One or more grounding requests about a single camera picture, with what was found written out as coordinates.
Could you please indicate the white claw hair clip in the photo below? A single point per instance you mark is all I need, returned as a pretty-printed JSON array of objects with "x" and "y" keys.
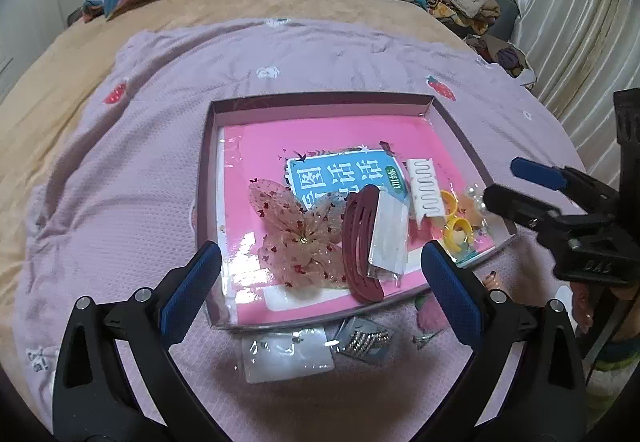
[{"x": 425, "y": 192}]

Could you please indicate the person's right hand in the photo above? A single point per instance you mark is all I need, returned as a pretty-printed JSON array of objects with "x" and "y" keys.
[{"x": 582, "y": 304}]

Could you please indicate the pink book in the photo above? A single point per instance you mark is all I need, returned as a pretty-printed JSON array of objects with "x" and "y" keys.
[{"x": 260, "y": 161}]

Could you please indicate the tan bed sheet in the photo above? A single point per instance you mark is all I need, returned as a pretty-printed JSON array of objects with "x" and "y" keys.
[{"x": 75, "y": 51}]

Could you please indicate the maroon hair clip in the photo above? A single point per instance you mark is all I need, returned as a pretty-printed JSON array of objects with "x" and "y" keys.
[{"x": 357, "y": 242}]

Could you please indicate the yellow hoop earrings packet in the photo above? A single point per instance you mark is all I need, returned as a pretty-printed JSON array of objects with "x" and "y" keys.
[{"x": 457, "y": 232}]

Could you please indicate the white curtain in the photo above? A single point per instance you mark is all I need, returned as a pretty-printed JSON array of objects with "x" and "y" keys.
[{"x": 575, "y": 46}]

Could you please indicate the small silver bead packet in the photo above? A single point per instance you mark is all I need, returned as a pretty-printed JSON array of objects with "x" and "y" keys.
[{"x": 360, "y": 342}]

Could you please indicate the purple printed blanket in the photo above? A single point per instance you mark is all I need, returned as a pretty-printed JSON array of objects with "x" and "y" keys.
[{"x": 125, "y": 171}]

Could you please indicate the bag of clothes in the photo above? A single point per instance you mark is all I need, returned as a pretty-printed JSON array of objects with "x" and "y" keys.
[{"x": 505, "y": 56}]

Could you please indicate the white card earring packet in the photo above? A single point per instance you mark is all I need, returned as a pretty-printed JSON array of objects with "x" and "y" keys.
[{"x": 287, "y": 357}]

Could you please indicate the polka dot bow hair clip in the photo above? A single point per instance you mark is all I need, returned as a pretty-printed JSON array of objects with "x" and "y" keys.
[{"x": 300, "y": 242}]

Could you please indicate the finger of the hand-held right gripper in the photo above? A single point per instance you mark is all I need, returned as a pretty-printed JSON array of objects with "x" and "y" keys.
[
  {"x": 537, "y": 171},
  {"x": 515, "y": 207}
]

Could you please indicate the long clear plastic packet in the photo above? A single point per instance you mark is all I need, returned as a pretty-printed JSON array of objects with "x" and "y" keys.
[{"x": 390, "y": 232}]

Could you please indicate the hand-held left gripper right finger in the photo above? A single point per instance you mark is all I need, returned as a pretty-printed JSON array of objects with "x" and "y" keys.
[{"x": 450, "y": 292}]

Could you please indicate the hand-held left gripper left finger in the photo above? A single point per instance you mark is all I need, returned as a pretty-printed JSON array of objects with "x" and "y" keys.
[{"x": 192, "y": 289}]

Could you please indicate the small silver hair pin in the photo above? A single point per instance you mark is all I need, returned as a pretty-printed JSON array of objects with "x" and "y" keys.
[{"x": 425, "y": 338}]

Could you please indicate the shallow brown cardboard box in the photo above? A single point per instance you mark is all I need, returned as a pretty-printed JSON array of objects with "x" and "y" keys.
[{"x": 320, "y": 101}]

